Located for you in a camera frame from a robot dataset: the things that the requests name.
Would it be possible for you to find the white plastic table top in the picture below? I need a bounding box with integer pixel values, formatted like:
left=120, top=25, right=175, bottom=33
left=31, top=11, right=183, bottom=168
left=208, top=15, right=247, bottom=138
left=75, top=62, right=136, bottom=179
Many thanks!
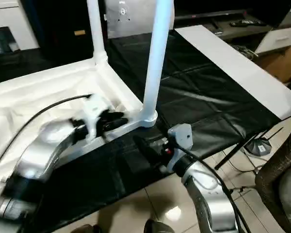
left=0, top=53, right=158, bottom=195

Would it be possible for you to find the black work mat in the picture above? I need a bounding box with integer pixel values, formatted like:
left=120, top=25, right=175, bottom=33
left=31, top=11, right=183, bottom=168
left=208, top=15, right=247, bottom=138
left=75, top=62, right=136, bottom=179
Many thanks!
left=0, top=32, right=282, bottom=231

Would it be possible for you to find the black wifi router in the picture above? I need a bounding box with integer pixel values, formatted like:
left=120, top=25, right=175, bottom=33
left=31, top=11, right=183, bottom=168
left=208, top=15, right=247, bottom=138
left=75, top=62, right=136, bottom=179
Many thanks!
left=245, top=127, right=284, bottom=156

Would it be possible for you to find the white cabinet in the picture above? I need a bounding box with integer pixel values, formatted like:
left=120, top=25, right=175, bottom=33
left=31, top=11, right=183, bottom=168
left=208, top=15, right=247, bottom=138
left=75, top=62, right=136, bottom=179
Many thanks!
left=0, top=0, right=40, bottom=55

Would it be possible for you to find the dark low tv stand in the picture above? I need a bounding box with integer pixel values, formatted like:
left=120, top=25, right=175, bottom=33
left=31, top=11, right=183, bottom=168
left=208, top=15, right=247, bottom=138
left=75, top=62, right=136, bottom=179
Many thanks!
left=175, top=10, right=291, bottom=42

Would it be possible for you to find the brown cardboard box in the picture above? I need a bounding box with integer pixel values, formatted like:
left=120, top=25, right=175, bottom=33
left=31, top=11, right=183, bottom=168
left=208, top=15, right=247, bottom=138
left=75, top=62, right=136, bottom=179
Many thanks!
left=257, top=41, right=291, bottom=83

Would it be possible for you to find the black remote control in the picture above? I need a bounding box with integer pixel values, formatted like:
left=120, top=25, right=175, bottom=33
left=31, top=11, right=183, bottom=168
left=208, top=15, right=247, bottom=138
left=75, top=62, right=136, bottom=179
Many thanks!
left=229, top=19, right=267, bottom=27

